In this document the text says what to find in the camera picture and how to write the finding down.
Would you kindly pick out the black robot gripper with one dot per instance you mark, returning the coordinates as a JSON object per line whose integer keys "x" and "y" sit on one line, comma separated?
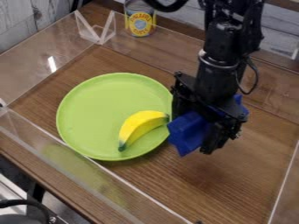
{"x": 213, "y": 85}

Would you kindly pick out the blue plastic block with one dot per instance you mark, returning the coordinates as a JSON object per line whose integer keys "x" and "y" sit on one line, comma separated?
{"x": 187, "y": 128}

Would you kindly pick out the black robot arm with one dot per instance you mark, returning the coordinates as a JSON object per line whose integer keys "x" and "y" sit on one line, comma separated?
{"x": 232, "y": 31}

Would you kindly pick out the green plate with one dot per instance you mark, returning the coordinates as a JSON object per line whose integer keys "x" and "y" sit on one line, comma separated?
{"x": 96, "y": 106}

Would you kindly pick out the yellow toy banana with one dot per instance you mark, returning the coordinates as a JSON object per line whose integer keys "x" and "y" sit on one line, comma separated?
{"x": 140, "y": 123}

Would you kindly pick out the yellow labelled tin can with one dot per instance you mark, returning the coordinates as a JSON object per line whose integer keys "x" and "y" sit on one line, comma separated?
{"x": 139, "y": 18}

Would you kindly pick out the black metal stand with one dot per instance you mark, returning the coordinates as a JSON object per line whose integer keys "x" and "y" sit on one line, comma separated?
{"x": 21, "y": 210}

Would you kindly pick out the clear acrylic corner bracket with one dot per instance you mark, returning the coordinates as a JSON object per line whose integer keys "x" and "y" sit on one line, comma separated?
{"x": 94, "y": 33}

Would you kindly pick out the clear acrylic front wall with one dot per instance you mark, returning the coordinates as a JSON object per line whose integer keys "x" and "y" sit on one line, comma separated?
{"x": 80, "y": 182}

